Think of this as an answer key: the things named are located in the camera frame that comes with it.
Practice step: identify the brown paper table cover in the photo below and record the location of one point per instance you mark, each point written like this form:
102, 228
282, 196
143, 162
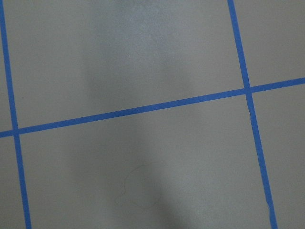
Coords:
152, 114

